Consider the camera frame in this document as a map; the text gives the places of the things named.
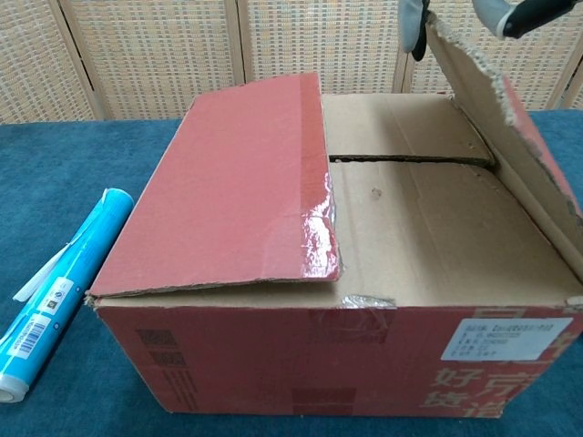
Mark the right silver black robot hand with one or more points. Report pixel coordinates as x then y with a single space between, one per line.
524 18

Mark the red-brown cardboard box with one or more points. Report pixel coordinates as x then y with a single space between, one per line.
255 355

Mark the woven bamboo folding screen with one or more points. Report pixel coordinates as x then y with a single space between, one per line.
155 54

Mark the blue carpet table cover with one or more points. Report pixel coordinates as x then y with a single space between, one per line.
68 164

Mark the blue plastic film roll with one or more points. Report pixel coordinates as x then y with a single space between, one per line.
59 291

